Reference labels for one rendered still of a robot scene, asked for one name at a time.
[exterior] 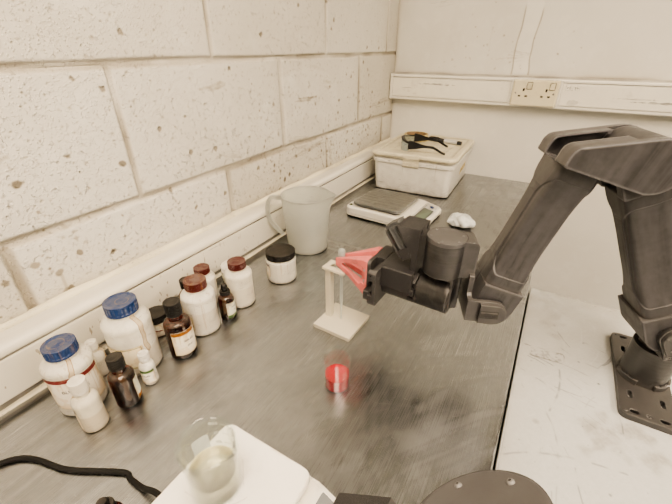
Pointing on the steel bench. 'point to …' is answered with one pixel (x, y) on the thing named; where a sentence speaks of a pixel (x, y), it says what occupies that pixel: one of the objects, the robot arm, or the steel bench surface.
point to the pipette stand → (345, 328)
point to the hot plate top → (253, 477)
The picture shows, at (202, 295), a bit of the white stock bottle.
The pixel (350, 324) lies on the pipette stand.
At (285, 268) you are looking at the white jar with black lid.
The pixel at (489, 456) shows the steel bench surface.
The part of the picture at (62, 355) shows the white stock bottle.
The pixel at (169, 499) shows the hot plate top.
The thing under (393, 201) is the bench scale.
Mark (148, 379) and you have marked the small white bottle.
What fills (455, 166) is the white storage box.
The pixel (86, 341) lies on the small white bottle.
